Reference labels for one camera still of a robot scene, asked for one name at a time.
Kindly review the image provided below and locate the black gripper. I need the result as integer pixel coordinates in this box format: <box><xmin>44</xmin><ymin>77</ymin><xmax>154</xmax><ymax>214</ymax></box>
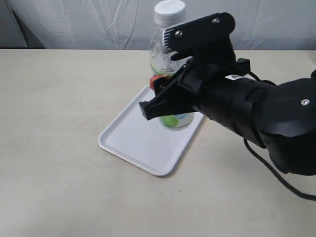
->
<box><xmin>139</xmin><ymin>12</ymin><xmax>236</xmax><ymax>120</ymax></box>

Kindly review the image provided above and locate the clear plastic drink bottle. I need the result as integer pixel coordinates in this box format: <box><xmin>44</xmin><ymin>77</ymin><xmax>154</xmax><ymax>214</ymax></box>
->
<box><xmin>149</xmin><ymin>0</ymin><xmax>195</xmax><ymax>131</ymax></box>

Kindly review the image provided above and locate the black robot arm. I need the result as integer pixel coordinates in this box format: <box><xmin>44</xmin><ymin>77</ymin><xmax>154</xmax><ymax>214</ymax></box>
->
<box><xmin>139</xmin><ymin>12</ymin><xmax>316</xmax><ymax>176</ymax></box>

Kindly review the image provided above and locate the white rectangular plastic tray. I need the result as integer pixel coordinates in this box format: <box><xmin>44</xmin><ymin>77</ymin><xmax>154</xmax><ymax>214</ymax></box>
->
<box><xmin>98</xmin><ymin>86</ymin><xmax>203</xmax><ymax>176</ymax></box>

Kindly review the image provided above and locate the white backdrop curtain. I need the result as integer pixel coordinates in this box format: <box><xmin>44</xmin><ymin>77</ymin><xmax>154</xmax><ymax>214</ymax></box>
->
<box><xmin>0</xmin><ymin>0</ymin><xmax>316</xmax><ymax>50</ymax></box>

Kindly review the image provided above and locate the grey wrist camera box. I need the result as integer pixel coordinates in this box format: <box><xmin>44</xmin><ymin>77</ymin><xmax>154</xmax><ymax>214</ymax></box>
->
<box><xmin>161</xmin><ymin>27</ymin><xmax>174</xmax><ymax>54</ymax></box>

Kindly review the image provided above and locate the black cable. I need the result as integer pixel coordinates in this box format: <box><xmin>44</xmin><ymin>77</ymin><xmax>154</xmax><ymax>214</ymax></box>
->
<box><xmin>236</xmin><ymin>58</ymin><xmax>316</xmax><ymax>201</ymax></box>

